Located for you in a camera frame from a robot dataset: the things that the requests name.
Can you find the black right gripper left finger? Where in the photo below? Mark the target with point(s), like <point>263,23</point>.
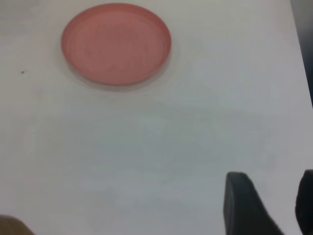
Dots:
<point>242,208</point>

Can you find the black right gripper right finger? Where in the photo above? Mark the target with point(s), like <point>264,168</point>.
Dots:
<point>305,203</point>

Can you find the pink round plate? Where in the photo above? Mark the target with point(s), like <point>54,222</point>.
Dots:
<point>115,46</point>

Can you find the tan blurry rounded object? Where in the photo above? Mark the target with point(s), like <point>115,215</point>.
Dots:
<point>12,226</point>

